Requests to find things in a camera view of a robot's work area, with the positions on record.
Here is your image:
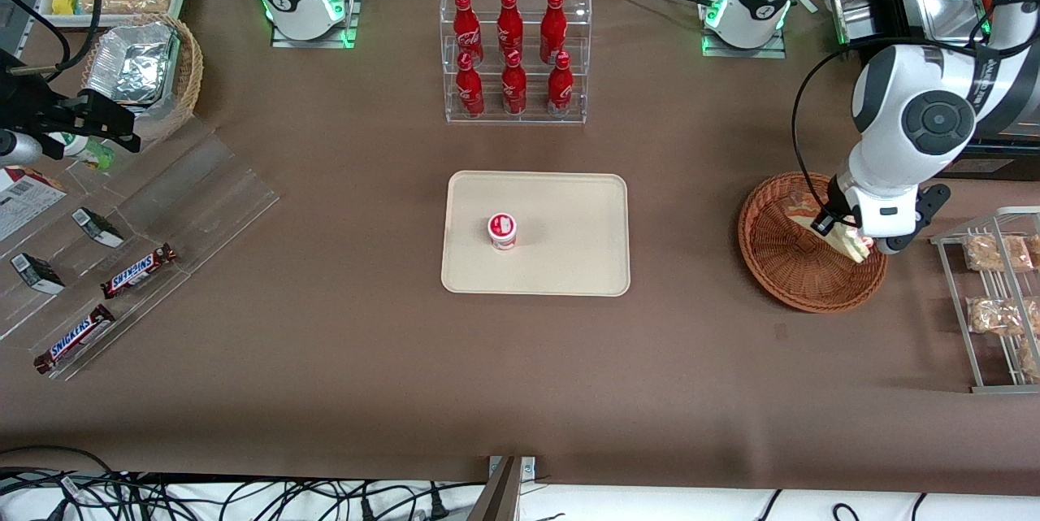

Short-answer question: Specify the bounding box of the light tan wicker basket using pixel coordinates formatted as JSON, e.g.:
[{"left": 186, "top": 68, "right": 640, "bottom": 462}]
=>
[{"left": 80, "top": 13, "right": 204, "bottom": 145}]

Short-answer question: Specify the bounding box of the brown snickers bar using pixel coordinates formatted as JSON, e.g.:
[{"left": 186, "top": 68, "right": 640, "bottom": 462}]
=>
[
  {"left": 33, "top": 304, "right": 117, "bottom": 376},
  {"left": 100, "top": 243, "right": 178, "bottom": 300}
]

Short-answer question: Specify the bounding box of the triangle sandwich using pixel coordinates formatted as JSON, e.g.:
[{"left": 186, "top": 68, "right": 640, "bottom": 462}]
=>
[{"left": 784, "top": 194, "right": 875, "bottom": 265}]

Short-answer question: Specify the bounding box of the green white small bottle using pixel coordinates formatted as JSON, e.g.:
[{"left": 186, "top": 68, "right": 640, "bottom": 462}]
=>
[{"left": 49, "top": 131, "right": 116, "bottom": 172}]

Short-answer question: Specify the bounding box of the brown wicker basket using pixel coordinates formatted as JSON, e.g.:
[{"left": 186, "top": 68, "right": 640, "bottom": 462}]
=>
[{"left": 738, "top": 171, "right": 889, "bottom": 314}]

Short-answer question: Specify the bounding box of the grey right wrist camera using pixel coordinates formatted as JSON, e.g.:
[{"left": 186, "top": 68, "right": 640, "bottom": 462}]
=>
[{"left": 0, "top": 129, "right": 44, "bottom": 167}]

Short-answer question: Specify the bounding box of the silver foil pack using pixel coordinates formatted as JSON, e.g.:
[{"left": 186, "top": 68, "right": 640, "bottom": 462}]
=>
[{"left": 85, "top": 21, "right": 180, "bottom": 107}]

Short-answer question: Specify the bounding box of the beige plastic tray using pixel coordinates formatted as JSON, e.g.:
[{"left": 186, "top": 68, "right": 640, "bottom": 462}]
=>
[{"left": 440, "top": 171, "right": 631, "bottom": 297}]

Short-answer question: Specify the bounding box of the steel food pan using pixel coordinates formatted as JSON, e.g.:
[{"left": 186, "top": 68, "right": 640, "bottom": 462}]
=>
[{"left": 912, "top": 0, "right": 988, "bottom": 47}]

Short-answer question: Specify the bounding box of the red cola bottle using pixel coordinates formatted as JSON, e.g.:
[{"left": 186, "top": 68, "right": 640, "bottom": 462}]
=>
[
  {"left": 453, "top": 0, "right": 485, "bottom": 67},
  {"left": 496, "top": 0, "right": 525, "bottom": 63},
  {"left": 500, "top": 50, "right": 528, "bottom": 116},
  {"left": 546, "top": 51, "right": 574, "bottom": 118},
  {"left": 539, "top": 0, "right": 568, "bottom": 65},
  {"left": 455, "top": 52, "right": 486, "bottom": 119}
]

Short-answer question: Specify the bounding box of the silver metal box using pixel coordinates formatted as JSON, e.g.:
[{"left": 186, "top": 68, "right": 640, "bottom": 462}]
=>
[{"left": 827, "top": 0, "right": 875, "bottom": 59}]

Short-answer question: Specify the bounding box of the black food warmer appliance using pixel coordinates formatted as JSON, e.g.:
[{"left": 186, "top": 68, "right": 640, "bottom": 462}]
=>
[{"left": 849, "top": 0, "right": 1040, "bottom": 179}]

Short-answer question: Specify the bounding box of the dark camera mount pole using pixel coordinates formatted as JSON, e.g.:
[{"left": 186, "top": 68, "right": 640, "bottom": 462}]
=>
[{"left": 466, "top": 457, "right": 522, "bottom": 521}]

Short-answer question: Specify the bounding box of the clear acrylic display stand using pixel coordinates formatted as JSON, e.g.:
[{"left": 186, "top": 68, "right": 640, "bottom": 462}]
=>
[{"left": 0, "top": 119, "right": 282, "bottom": 382}]

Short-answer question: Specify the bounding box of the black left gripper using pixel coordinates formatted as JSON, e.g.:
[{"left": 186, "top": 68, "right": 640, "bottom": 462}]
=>
[{"left": 812, "top": 184, "right": 952, "bottom": 256}]

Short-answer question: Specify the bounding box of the black cable bundle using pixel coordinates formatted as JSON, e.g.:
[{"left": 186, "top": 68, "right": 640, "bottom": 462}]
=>
[{"left": 0, "top": 445, "right": 488, "bottom": 521}]

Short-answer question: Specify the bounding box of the clear acrylic bottle rack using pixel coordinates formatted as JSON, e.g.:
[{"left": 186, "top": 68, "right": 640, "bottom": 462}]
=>
[{"left": 440, "top": 0, "right": 592, "bottom": 125}]

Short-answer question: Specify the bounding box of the grey wire rack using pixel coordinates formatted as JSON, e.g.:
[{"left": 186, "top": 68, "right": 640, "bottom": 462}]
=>
[{"left": 930, "top": 206, "right": 1040, "bottom": 395}]

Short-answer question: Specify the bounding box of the metal table clamp bracket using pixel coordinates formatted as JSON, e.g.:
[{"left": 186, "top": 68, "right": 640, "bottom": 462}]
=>
[{"left": 487, "top": 455, "right": 538, "bottom": 484}]

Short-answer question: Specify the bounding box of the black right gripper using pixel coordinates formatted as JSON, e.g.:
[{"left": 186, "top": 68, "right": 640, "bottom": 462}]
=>
[{"left": 0, "top": 48, "right": 142, "bottom": 161}]

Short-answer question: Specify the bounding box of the small black white box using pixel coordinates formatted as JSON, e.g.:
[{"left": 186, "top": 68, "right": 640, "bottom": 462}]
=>
[
  {"left": 71, "top": 207, "right": 125, "bottom": 249},
  {"left": 10, "top": 253, "right": 66, "bottom": 295}
]

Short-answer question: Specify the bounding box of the brown table cover sheet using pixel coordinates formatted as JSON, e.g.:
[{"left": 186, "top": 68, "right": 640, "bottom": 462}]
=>
[{"left": 0, "top": 0, "right": 1040, "bottom": 497}]

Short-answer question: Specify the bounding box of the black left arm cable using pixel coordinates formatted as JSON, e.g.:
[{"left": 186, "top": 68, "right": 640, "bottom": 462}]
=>
[{"left": 791, "top": 40, "right": 895, "bottom": 218}]

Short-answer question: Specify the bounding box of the red white yogurt cup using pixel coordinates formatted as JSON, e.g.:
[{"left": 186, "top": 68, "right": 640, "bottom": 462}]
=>
[{"left": 487, "top": 213, "right": 518, "bottom": 252}]

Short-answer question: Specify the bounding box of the white printed carton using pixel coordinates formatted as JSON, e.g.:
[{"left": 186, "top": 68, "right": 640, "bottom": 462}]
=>
[{"left": 0, "top": 166, "right": 68, "bottom": 244}]

